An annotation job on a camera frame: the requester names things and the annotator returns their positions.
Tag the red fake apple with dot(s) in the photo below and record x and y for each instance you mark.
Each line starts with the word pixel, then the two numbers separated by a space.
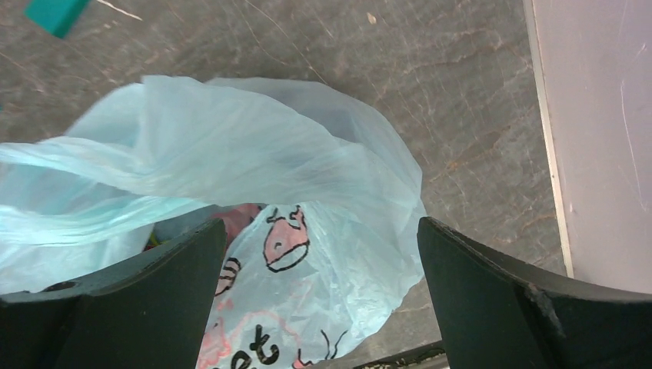
pixel 237 219

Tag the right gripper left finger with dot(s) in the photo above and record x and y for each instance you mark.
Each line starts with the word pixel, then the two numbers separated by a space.
pixel 148 311

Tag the teal long block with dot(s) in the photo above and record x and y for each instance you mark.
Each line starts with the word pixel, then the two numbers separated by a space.
pixel 57 17

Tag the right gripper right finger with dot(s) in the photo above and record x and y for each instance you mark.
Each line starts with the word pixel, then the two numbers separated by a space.
pixel 495 311

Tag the light blue plastic bag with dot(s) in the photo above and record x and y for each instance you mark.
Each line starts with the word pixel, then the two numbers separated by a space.
pixel 331 255

